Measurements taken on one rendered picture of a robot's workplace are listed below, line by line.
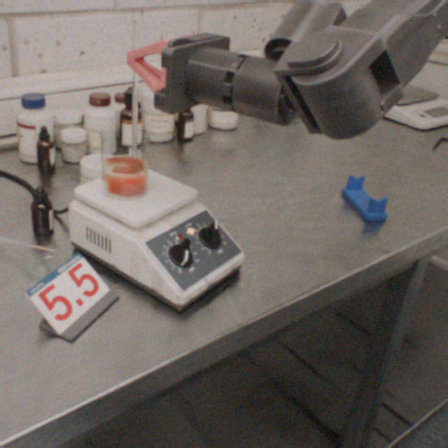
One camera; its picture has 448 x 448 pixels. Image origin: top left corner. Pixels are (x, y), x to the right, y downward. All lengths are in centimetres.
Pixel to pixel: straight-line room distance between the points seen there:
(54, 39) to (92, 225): 53
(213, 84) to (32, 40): 62
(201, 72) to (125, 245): 23
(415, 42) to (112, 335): 40
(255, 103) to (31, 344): 33
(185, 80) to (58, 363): 31
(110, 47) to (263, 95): 71
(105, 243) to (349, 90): 35
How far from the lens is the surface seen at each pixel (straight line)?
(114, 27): 117
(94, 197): 67
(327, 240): 80
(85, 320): 60
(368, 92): 46
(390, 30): 47
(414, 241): 86
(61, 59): 112
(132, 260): 63
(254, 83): 50
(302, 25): 54
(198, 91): 53
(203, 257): 64
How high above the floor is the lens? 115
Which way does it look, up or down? 28 degrees down
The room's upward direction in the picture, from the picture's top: 4 degrees clockwise
